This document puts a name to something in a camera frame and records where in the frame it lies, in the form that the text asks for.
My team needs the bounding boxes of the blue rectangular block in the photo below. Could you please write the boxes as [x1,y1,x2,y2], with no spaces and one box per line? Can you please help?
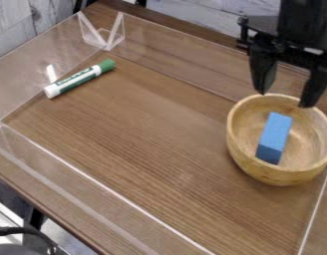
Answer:
[256,112,293,164]

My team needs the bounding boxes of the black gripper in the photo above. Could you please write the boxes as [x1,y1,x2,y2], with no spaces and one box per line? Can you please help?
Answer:
[238,16,327,108]

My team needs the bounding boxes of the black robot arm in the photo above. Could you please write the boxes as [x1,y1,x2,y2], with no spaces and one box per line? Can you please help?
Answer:
[238,0,327,108]

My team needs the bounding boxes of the green and white marker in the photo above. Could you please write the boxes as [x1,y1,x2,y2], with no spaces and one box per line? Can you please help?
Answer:
[44,59,117,99]

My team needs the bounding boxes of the black cable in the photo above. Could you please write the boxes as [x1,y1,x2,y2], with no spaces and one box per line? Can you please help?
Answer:
[0,226,61,255]

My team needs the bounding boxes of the brown wooden bowl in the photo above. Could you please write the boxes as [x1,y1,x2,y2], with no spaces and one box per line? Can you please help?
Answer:
[226,94,327,186]

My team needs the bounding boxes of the clear acrylic tray wall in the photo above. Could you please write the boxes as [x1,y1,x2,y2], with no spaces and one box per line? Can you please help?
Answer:
[0,9,327,255]

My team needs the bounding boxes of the black table leg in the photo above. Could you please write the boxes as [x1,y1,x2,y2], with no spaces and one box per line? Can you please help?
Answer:
[30,208,46,230]

